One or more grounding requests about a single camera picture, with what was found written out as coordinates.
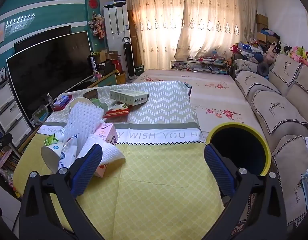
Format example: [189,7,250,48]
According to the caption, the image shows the pink printed packet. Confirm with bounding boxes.
[94,161,109,178]

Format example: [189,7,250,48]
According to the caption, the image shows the long beige carton box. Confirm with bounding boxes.
[109,89,150,106]

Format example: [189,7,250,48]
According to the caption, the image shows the white plastic drawer unit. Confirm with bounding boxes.
[0,80,33,148]

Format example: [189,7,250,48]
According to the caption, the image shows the large black television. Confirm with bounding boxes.
[6,31,94,128]

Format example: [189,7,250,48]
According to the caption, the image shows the white black tower fan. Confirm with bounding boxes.
[122,37,137,79]

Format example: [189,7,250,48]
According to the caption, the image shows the paper cup with blue print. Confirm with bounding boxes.
[41,142,67,174]

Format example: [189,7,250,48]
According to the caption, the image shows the shelf of books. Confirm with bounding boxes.
[0,145,22,180]

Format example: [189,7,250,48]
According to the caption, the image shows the clear box with green lid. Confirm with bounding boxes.
[31,105,49,125]

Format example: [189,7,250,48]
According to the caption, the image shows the red snack packet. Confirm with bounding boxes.
[103,104,131,119]

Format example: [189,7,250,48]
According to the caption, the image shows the cluttered glass table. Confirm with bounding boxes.
[170,55,232,75]

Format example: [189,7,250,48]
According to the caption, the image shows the blue tissue pack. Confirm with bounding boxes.
[54,95,69,108]

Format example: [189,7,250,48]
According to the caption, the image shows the cream embroidered curtain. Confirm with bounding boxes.
[124,0,257,72]

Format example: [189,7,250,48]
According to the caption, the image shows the green television cabinet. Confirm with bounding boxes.
[86,70,119,88]

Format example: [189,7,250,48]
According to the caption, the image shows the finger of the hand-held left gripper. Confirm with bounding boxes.
[0,133,13,153]

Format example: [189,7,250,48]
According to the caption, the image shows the black monitor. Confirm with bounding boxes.
[14,25,72,53]

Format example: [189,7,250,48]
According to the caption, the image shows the clear plastic cup green band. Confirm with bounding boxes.
[90,97,109,113]

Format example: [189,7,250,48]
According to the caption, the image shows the white blue plastic packet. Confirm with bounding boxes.
[57,135,79,170]

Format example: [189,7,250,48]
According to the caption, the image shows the blue star print bag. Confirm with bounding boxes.
[238,42,263,60]

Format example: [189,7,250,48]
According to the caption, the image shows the white standing air conditioner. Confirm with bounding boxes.
[103,3,131,55]

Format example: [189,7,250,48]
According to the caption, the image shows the framed photo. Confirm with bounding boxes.
[0,67,8,88]

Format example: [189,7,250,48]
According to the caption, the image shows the red tray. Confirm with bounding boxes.
[52,95,73,112]

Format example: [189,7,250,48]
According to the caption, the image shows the paper cup with green print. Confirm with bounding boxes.
[69,97,92,113]

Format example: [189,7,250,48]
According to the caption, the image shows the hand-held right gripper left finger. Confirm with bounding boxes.
[19,144,104,240]

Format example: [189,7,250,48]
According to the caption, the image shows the white foam sheet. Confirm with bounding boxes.
[76,133,126,167]
[64,101,105,140]

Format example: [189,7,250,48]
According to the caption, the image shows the brown plastic tray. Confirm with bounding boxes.
[83,89,99,100]

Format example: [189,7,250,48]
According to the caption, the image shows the black bin with yellow rim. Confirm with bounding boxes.
[206,123,272,176]

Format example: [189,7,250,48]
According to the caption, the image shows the beige sofa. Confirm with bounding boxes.
[230,54,308,228]

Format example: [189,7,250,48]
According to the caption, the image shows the stacked cardboard boxes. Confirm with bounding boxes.
[255,14,277,43]

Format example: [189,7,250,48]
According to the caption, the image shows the pile of plush toys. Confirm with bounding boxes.
[263,41,308,69]

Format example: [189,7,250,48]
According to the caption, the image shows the pink drink carton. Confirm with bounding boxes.
[94,121,119,147]

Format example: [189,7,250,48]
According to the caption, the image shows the black white book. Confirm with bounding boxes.
[88,56,98,75]

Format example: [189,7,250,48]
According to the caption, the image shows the red box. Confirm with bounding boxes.
[113,59,123,74]

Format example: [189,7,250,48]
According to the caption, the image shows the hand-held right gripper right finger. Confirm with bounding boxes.
[203,144,288,240]

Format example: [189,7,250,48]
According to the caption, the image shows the brown cardboard panel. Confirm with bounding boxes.
[127,10,142,67]

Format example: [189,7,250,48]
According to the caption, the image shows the hanging flower decoration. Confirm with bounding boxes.
[89,14,106,40]

